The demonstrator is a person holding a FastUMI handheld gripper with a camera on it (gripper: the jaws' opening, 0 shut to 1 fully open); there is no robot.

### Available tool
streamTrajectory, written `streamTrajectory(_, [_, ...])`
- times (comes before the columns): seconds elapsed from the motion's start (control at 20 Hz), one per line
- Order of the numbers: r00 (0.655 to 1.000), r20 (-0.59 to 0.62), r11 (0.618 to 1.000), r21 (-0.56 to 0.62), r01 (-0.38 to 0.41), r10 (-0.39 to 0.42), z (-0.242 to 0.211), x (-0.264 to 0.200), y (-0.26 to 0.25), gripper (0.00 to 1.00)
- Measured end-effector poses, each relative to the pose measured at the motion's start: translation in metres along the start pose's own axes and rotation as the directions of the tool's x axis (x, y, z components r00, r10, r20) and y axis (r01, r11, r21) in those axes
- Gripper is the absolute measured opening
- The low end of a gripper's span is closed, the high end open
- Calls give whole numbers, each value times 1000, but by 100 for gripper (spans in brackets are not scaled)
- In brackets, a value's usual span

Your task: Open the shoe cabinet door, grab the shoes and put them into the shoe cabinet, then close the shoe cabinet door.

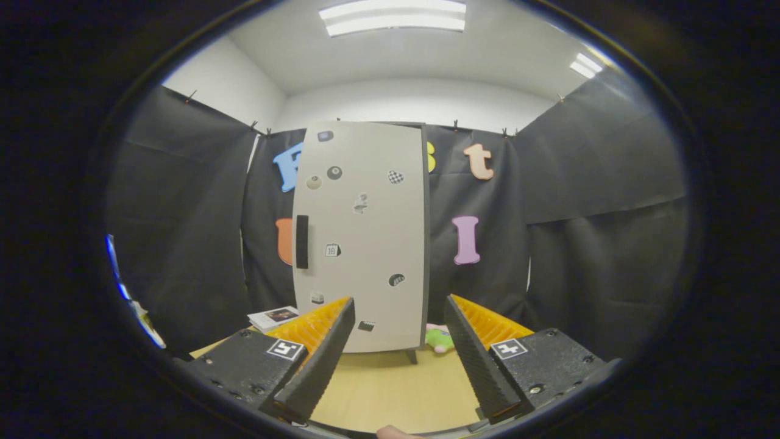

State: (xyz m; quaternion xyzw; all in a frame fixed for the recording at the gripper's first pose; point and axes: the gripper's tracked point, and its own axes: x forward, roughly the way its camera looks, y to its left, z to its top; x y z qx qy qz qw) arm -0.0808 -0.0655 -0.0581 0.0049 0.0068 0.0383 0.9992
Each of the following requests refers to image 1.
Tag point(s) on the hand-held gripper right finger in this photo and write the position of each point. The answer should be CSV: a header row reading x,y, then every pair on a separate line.
x,y
475,353

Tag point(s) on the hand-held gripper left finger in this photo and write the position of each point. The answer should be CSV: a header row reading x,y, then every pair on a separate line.
x,y
326,353

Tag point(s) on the beige shoe cabinet door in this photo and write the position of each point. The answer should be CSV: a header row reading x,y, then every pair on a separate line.
x,y
365,274

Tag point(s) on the dark grey shoe cabinet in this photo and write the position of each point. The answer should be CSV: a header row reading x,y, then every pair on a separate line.
x,y
426,244

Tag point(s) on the pink and green plush toy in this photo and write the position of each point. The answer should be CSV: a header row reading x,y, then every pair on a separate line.
x,y
440,340

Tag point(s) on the printed booklet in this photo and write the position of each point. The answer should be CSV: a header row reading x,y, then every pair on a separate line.
x,y
274,318

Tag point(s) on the black backdrop cloth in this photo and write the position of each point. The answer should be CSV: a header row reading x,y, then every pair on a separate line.
x,y
609,183

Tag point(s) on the small ceiling light panel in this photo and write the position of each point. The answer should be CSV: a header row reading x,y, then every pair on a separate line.
x,y
586,65

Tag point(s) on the large ceiling light panel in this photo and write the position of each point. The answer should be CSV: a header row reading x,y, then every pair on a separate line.
x,y
393,17

